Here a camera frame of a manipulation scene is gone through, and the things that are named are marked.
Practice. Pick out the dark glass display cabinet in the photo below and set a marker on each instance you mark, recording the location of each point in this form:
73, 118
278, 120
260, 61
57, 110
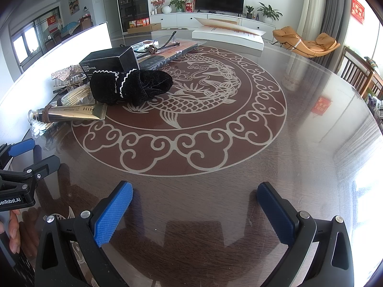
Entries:
131, 3

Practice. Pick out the bag of cotton swabs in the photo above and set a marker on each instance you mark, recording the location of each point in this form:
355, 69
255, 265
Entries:
74, 95

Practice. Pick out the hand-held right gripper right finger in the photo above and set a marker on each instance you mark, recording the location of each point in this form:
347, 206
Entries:
276, 215

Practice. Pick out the black hair clip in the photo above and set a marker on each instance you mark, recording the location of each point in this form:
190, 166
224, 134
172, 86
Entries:
61, 89

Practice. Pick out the red window sign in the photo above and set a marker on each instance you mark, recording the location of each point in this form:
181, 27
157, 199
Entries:
52, 23

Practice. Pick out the brown cardboard box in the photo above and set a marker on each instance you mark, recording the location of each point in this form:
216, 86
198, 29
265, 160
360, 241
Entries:
146, 28

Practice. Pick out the small potted plant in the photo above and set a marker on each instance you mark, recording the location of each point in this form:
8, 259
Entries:
249, 12

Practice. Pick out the white door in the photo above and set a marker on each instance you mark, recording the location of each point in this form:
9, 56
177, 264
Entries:
108, 6

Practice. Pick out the cardboard sheet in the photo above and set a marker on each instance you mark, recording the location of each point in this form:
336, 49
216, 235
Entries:
227, 25

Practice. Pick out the grey curtain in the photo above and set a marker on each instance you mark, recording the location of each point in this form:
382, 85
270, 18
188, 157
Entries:
336, 21

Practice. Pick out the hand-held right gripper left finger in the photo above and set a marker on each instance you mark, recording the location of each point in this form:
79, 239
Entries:
115, 212

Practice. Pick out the orange lounge chair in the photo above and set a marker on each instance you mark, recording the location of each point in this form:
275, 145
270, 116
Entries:
302, 43

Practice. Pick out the green potted plant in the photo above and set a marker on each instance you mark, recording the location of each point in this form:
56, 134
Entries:
178, 3

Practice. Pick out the red wall decoration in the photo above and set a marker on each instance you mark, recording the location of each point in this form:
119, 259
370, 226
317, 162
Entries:
358, 10

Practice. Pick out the clear plastic zip bag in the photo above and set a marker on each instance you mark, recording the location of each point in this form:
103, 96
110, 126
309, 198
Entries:
179, 50

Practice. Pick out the clear glasses black temples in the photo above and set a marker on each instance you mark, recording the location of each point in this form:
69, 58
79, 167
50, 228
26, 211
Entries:
140, 47

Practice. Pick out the wooden chair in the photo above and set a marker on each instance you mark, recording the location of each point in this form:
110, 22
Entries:
356, 68

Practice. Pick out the white covered air conditioner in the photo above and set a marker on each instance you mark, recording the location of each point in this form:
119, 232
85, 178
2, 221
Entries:
314, 9

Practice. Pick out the black cardboard box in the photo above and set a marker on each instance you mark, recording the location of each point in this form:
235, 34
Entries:
104, 58

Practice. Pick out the white flat box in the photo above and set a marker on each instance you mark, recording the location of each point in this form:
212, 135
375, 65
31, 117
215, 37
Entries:
227, 40

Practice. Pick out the person's left hand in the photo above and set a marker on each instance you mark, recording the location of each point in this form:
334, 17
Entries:
14, 233

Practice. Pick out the orange snack boxes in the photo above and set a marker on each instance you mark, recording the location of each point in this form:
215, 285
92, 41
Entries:
139, 22

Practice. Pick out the black velvet cloth white trim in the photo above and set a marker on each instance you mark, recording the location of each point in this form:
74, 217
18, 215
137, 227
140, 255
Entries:
134, 85

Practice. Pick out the black television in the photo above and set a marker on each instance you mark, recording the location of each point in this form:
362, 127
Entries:
220, 0

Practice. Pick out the framed wall painting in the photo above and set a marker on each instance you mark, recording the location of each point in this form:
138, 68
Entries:
73, 3

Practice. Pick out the large water bottle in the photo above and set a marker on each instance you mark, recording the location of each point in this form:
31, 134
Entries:
86, 13

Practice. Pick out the large leafy potted plant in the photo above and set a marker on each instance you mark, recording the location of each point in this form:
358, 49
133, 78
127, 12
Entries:
269, 12

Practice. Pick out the red flowers in vase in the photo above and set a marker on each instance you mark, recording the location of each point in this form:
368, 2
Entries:
157, 4

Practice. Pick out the gold cosmetic tube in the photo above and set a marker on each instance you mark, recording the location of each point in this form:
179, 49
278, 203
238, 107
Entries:
77, 112

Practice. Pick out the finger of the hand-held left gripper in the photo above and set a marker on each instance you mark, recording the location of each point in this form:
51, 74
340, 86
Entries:
45, 166
21, 149

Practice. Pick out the red gift box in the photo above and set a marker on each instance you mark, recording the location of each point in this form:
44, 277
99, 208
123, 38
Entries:
189, 7

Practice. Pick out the clear cotton swab pack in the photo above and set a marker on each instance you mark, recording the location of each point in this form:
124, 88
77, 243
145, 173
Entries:
43, 128

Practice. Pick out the white television cabinet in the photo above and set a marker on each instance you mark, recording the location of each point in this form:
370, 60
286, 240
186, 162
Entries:
185, 21

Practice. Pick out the rhinestone bow hair clip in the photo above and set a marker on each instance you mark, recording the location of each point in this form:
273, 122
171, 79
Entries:
64, 73

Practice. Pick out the table with blue cloth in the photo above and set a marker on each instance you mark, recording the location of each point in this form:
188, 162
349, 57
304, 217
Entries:
70, 28

